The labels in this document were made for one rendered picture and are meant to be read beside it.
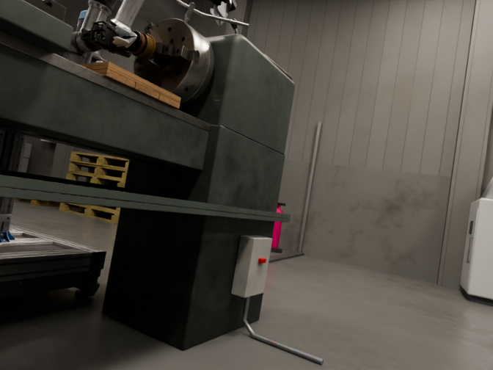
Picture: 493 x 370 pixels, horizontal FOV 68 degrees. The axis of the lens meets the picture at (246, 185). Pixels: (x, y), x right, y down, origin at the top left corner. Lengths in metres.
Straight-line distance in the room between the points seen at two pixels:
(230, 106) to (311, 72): 4.23
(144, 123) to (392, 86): 4.46
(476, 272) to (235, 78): 3.29
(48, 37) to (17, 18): 0.07
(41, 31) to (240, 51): 0.81
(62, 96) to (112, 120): 0.16
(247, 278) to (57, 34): 1.13
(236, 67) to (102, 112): 0.62
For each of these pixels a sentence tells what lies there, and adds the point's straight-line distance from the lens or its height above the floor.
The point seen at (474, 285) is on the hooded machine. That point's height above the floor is 0.16.
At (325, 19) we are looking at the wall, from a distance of 5.96.
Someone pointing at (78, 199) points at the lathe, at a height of 0.53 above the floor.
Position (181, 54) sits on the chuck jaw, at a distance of 1.39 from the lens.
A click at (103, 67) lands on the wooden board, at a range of 1.12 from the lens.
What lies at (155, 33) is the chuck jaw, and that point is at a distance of 1.54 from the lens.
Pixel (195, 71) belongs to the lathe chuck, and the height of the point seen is 1.03.
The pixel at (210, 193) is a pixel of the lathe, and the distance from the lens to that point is 1.40.
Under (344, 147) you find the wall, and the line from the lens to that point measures 5.20.
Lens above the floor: 0.59
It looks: 3 degrees up
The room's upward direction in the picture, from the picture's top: 9 degrees clockwise
